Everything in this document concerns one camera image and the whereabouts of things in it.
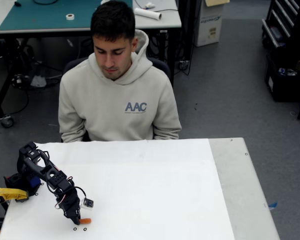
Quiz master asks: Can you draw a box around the black robot arm with base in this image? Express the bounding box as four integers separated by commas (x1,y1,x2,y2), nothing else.
3,141,77,198

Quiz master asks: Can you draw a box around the yellow bar clamp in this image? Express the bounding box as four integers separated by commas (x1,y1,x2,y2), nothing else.
0,187,30,204

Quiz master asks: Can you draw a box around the large white paper sheet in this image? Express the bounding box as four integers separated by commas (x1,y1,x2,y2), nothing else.
0,138,236,240

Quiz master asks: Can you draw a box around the man in beige hoodie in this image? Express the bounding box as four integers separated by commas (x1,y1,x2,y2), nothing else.
57,0,183,143

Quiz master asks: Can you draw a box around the white paper scrap on floor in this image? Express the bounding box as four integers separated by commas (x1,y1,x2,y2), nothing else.
29,74,47,88

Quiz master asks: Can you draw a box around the black office chair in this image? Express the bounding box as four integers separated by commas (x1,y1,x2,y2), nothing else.
62,56,172,142

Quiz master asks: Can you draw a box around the green cutting mat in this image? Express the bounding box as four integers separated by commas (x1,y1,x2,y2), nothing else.
0,0,134,31

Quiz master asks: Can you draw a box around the grey workbench with black legs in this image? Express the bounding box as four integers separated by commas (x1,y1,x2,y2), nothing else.
0,0,182,128

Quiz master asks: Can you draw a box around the white paper roll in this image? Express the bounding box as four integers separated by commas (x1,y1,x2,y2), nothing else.
134,7,163,21

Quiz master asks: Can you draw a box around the white cardboard box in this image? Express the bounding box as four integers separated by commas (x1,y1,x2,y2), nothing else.
193,0,225,48

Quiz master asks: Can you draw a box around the black storage bin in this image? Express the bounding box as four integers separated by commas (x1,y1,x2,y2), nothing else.
264,53,300,103

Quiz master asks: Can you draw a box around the manila folder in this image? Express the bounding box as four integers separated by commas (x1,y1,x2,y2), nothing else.
204,0,230,7

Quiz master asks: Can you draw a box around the black tool cabinet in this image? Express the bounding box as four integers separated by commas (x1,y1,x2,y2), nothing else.
261,0,300,48

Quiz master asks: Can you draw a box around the small white camera module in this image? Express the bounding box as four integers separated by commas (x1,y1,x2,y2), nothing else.
79,197,95,211

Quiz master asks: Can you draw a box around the black camera cable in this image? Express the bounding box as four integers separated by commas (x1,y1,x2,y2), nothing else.
73,186,87,201

